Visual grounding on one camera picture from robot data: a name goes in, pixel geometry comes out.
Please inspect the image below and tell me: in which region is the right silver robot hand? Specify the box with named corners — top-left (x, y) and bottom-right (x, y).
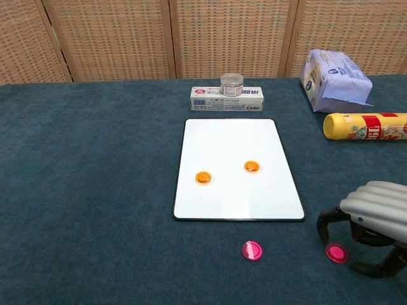
top-left (316, 180), bottom-right (407, 280)

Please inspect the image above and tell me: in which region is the plain round red magnet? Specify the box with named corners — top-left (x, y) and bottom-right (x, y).
top-left (324, 243), bottom-right (349, 264)

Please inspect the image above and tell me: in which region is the round yellow magnet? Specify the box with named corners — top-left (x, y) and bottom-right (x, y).
top-left (194, 170), bottom-right (212, 187)
top-left (244, 160), bottom-right (261, 175)

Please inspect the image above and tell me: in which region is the red magnet with white mark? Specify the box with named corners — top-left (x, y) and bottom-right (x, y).
top-left (241, 240), bottom-right (264, 262)

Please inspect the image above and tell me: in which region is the white rectangular board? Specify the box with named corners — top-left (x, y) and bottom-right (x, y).
top-left (172, 118), bottom-right (306, 222)

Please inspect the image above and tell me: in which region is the yellow bottle with red label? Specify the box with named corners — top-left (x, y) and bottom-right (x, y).
top-left (322, 112), bottom-right (407, 141)

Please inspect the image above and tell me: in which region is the white and blue package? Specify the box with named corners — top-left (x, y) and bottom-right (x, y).
top-left (300, 49), bottom-right (375, 114)

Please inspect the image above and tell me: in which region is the white toothpaste box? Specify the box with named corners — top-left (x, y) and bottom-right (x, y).
top-left (190, 86), bottom-right (266, 112)

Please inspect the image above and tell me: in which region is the woven bamboo screen panel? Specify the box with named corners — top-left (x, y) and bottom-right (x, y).
top-left (41, 0), bottom-right (176, 83)
top-left (0, 0), bottom-right (72, 86)
top-left (286, 0), bottom-right (407, 79)
top-left (168, 0), bottom-right (300, 80)

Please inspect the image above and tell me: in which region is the clear round plastic jar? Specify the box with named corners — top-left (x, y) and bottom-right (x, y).
top-left (220, 72), bottom-right (245, 97)

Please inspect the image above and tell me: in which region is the teal table mat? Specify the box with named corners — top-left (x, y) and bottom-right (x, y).
top-left (0, 74), bottom-right (407, 305)

